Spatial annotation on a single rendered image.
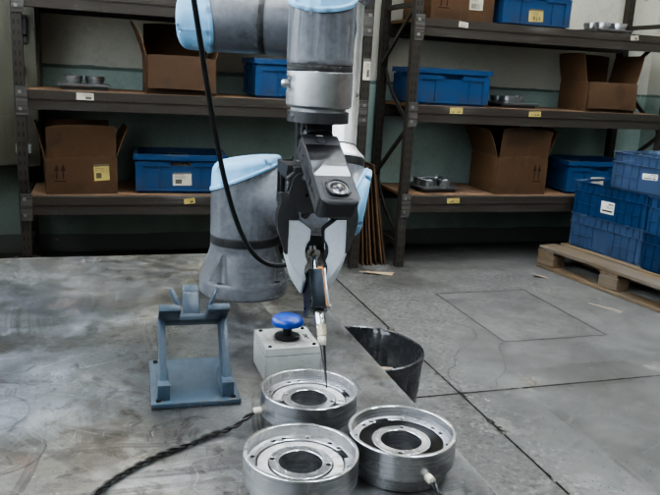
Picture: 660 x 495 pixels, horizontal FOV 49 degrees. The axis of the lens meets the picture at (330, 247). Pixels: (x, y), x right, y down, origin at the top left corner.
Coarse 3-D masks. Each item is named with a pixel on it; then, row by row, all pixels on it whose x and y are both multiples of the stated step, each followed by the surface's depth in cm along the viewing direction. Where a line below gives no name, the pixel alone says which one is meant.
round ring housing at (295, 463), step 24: (264, 432) 69; (288, 432) 71; (312, 432) 71; (336, 432) 70; (288, 456) 68; (312, 456) 68; (264, 480) 62; (288, 480) 61; (312, 480) 61; (336, 480) 62
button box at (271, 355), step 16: (256, 336) 93; (272, 336) 92; (288, 336) 91; (304, 336) 93; (256, 352) 93; (272, 352) 88; (288, 352) 89; (304, 352) 89; (320, 352) 90; (272, 368) 89; (288, 368) 89
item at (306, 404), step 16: (304, 368) 84; (272, 384) 82; (288, 384) 82; (320, 384) 83; (336, 384) 83; (352, 384) 80; (272, 400) 75; (288, 400) 78; (304, 400) 81; (320, 400) 81; (352, 400) 76; (272, 416) 76; (288, 416) 74; (304, 416) 74; (320, 416) 74; (336, 416) 75
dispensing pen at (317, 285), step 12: (312, 252) 87; (312, 264) 86; (312, 276) 84; (312, 288) 84; (312, 300) 83; (324, 300) 83; (312, 312) 85; (324, 312) 85; (324, 324) 84; (324, 336) 84; (324, 348) 83; (324, 360) 83; (324, 372) 82
